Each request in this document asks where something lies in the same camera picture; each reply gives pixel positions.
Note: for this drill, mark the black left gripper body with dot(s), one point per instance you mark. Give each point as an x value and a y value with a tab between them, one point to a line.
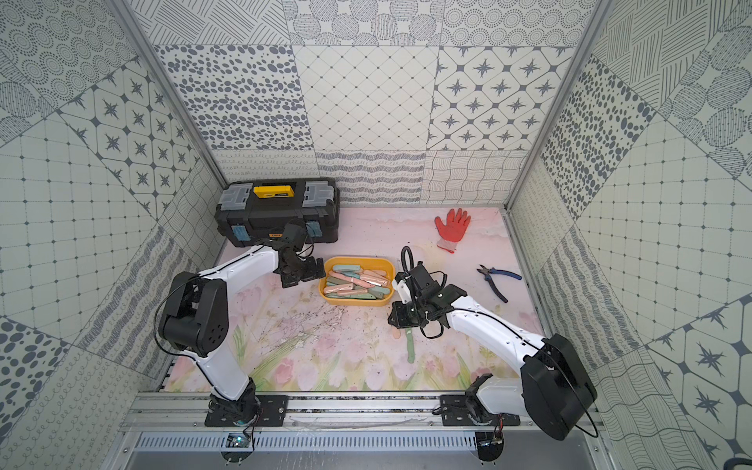
302	270

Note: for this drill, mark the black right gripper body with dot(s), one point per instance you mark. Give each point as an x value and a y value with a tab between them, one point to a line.
408	315

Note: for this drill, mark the green folding fruit knife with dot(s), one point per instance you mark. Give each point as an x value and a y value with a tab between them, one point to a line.
410	346

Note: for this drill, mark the yellow plastic storage tray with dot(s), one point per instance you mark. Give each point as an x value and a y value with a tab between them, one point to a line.
357	282

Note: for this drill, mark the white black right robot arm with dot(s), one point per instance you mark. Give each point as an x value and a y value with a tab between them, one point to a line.
555	390

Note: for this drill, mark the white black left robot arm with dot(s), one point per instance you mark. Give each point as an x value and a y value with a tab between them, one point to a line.
194	317

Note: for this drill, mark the black Deli toolbox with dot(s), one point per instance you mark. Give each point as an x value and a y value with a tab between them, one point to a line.
252	210

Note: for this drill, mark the red work glove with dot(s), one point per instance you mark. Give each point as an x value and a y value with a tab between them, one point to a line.
452	229

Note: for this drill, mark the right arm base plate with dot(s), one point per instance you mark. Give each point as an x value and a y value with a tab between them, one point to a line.
457	410

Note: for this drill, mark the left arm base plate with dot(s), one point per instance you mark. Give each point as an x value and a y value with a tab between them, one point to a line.
271	409

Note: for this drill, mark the aluminium front rail frame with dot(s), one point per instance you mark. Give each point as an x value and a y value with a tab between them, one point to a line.
340	430

